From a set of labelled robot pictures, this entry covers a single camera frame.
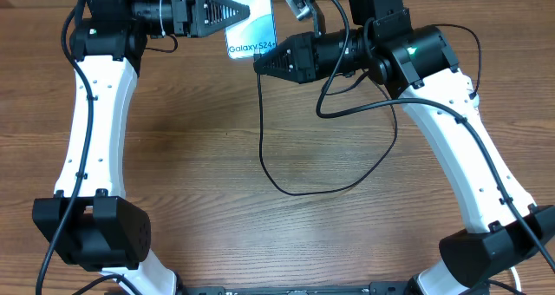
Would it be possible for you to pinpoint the black USB charging cable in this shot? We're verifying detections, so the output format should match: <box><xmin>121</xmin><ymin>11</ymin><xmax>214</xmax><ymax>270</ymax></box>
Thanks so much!
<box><xmin>257</xmin><ymin>23</ymin><xmax>483</xmax><ymax>198</ymax></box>

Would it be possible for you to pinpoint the Samsung Galaxy smartphone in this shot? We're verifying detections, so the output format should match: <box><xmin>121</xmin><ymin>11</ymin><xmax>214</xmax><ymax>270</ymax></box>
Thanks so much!
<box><xmin>225</xmin><ymin>0</ymin><xmax>277</xmax><ymax>59</ymax></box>

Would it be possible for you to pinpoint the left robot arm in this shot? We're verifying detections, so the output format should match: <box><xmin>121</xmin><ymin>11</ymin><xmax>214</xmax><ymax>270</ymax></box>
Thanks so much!
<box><xmin>32</xmin><ymin>0</ymin><xmax>250</xmax><ymax>294</ymax></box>

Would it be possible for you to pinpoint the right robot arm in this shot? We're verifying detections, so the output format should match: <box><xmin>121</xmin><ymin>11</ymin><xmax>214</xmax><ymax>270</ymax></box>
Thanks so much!
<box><xmin>253</xmin><ymin>0</ymin><xmax>554</xmax><ymax>294</ymax></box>

